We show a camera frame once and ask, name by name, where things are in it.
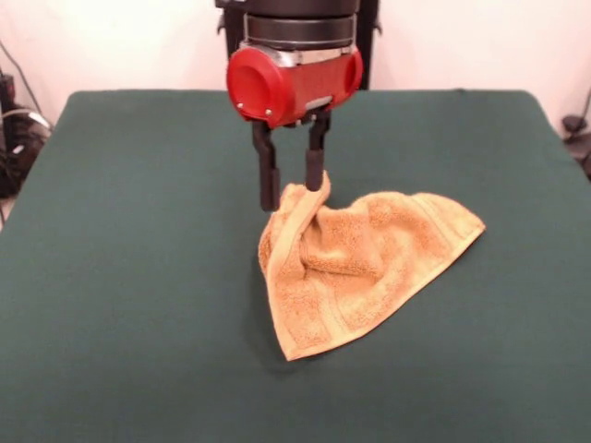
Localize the black rounded device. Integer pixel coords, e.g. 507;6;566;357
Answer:
561;114;591;181

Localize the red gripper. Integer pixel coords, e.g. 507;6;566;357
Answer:
225;43;365;212

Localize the black cable heap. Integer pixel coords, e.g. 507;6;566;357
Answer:
0;108;53;199

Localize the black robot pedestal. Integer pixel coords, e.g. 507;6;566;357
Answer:
216;0;383;91

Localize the black plug adapter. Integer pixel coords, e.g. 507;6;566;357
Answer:
0;73;18;110

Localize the dark green table cloth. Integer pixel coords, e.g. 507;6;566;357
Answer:
0;89;591;443

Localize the tan terry towel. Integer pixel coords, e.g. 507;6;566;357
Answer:
257;169;487;362

